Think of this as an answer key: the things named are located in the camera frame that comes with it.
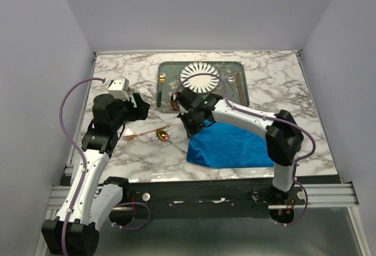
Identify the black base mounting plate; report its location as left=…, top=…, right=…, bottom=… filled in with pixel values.
left=96, top=176, right=308, bottom=220

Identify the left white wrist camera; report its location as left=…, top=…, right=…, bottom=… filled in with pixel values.
left=108, top=78, right=129, bottom=101

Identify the blue cloth napkin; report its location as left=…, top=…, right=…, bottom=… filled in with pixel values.
left=187, top=121, right=274, bottom=169

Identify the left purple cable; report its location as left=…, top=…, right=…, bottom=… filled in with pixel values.
left=59, top=77, right=152, bottom=255

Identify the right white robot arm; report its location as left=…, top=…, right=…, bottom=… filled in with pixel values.
left=173, top=88, right=303, bottom=204

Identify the orange black mug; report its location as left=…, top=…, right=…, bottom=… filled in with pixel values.
left=170, top=94, right=180, bottom=112

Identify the silver spoon on tray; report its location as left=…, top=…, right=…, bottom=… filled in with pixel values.
left=227, top=76, right=235, bottom=92

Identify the iridescent gold spoon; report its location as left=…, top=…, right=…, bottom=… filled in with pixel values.
left=156, top=129, right=187, bottom=156

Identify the copper fork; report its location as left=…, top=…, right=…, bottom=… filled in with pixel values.
left=122, top=125, right=169, bottom=141

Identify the green floral serving tray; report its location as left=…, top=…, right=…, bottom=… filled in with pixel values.
left=156, top=61, right=249, bottom=113

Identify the white blue striped plate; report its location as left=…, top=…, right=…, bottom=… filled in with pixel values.
left=180, top=62, right=219, bottom=94

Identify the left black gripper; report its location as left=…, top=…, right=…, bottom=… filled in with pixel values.
left=111, top=92, right=150, bottom=130

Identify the gold fork green handle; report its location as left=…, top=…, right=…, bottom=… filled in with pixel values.
left=157, top=73, right=166, bottom=107

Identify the green saucer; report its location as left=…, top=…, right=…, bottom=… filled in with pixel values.
left=128, top=87, right=145, bottom=109

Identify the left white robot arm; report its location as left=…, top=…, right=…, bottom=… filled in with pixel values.
left=42, top=92, right=150, bottom=255

